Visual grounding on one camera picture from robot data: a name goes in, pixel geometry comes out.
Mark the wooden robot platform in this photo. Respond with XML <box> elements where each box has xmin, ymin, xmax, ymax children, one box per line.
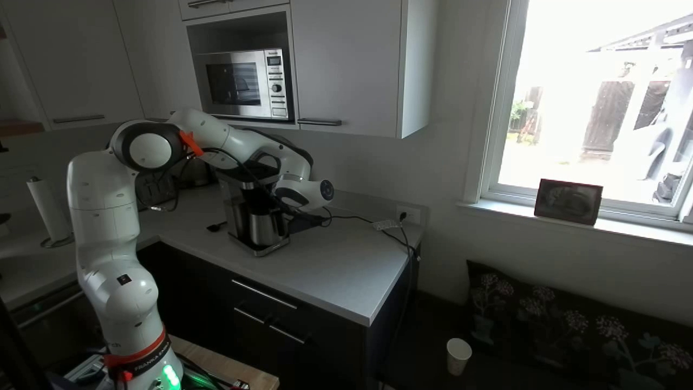
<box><xmin>168</xmin><ymin>334</ymin><xmax>281</xmax><ymax>390</ymax></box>

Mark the black drawer cabinet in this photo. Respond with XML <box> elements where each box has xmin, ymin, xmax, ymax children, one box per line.
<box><xmin>135</xmin><ymin>239</ymin><xmax>420</xmax><ymax>390</ymax></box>

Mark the white window frame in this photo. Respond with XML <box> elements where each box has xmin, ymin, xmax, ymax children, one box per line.
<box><xmin>472</xmin><ymin>0</ymin><xmax>693</xmax><ymax>233</ymax></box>

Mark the dark countertop appliance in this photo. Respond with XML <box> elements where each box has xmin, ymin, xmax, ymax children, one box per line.
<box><xmin>135</xmin><ymin>160</ymin><xmax>221</xmax><ymax>215</ymax></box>

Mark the silver microwave oven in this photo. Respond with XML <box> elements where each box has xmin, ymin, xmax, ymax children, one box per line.
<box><xmin>192</xmin><ymin>44</ymin><xmax>292</xmax><ymax>122</ymax></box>

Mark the black cabinet with bar handle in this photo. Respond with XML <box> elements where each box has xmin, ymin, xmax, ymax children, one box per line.
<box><xmin>5</xmin><ymin>276</ymin><xmax>106</xmax><ymax>375</ymax></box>

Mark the white wall outlet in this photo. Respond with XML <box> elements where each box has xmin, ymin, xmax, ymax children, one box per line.
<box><xmin>391</xmin><ymin>203</ymin><xmax>425</xmax><ymax>228</ymax></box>

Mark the long silver drawer handle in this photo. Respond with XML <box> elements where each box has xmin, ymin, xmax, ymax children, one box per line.
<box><xmin>230</xmin><ymin>276</ymin><xmax>299</xmax><ymax>311</ymax></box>

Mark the thin black power cable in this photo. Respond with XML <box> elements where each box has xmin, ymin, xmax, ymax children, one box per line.
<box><xmin>323</xmin><ymin>209</ymin><xmax>422</xmax><ymax>255</ymax></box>

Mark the orange cable clip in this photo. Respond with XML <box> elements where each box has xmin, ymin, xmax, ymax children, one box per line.
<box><xmin>178</xmin><ymin>127</ymin><xmax>208</xmax><ymax>160</ymax></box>

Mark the dark floral cushion bench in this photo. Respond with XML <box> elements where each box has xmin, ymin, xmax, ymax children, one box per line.
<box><xmin>461</xmin><ymin>258</ymin><xmax>693</xmax><ymax>390</ymax></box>

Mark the white microwave niche cabinet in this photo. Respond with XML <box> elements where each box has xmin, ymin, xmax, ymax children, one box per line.
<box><xmin>178</xmin><ymin>0</ymin><xmax>299</xmax><ymax>131</ymax></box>

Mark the white wall cabinet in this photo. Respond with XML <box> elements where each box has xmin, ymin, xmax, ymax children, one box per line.
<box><xmin>0</xmin><ymin>0</ymin><xmax>147</xmax><ymax>134</ymax></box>
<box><xmin>289</xmin><ymin>0</ymin><xmax>442</xmax><ymax>141</ymax></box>

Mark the white paper cup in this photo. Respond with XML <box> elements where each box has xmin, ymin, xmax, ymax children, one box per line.
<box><xmin>444</xmin><ymin>335</ymin><xmax>474</xmax><ymax>379</ymax></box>

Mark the wooden wall shelf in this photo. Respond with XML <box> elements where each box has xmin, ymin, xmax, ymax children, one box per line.
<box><xmin>0</xmin><ymin>117</ymin><xmax>48</xmax><ymax>139</ymax></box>

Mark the dark picture frame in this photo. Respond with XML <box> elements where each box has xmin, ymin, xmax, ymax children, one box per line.
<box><xmin>533</xmin><ymin>178</ymin><xmax>603</xmax><ymax>228</ymax></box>

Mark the silver cabinet bar handle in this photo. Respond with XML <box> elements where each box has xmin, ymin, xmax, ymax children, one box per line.
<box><xmin>13</xmin><ymin>282</ymin><xmax>86</xmax><ymax>327</ymax></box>

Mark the short silver drawer handle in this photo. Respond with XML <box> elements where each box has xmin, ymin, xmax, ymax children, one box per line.
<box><xmin>266</xmin><ymin>323</ymin><xmax>306</xmax><ymax>347</ymax></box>
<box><xmin>232</xmin><ymin>306</ymin><xmax>269</xmax><ymax>327</ymax></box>

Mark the steel coffee pot black handle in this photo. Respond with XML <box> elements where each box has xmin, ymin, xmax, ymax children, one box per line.
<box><xmin>232</xmin><ymin>193</ymin><xmax>292</xmax><ymax>250</ymax></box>

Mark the silver wall cabinet handle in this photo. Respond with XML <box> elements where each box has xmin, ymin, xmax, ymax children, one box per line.
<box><xmin>299</xmin><ymin>117</ymin><xmax>345</xmax><ymax>130</ymax></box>
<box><xmin>50</xmin><ymin>113</ymin><xmax>108</xmax><ymax>126</ymax></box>

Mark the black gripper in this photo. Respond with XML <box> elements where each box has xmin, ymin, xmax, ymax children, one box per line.
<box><xmin>283</xmin><ymin>203</ymin><xmax>328</xmax><ymax>233</ymax></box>

